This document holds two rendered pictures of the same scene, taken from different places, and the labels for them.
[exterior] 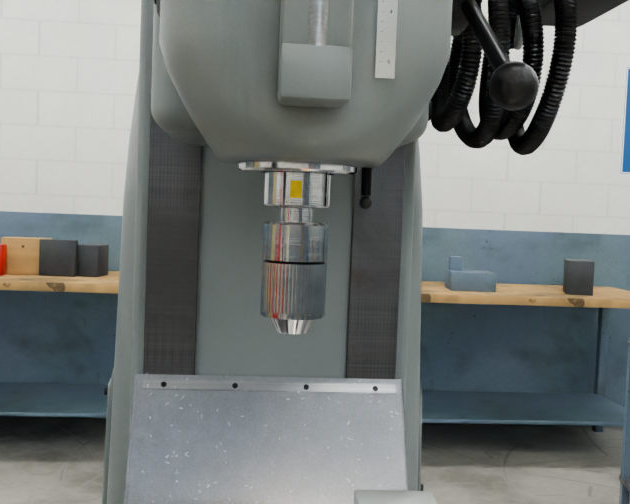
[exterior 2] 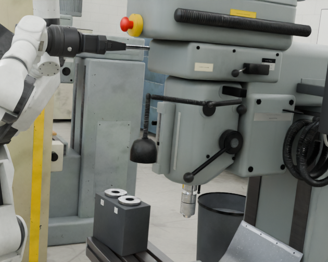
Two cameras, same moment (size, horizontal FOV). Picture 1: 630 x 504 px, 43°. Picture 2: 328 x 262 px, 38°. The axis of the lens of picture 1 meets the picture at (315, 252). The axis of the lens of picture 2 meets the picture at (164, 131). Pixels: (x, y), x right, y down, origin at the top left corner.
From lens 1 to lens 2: 133 cm
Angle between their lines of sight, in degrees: 64
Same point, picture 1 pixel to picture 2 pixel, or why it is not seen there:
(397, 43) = (177, 162)
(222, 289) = (263, 202)
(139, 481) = (230, 250)
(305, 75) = (153, 168)
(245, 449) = (254, 253)
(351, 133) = (172, 179)
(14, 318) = not seen: outside the picture
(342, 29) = (159, 161)
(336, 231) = (292, 194)
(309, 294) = (184, 209)
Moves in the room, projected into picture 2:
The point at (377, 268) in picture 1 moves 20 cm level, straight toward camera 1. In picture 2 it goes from (300, 211) to (248, 214)
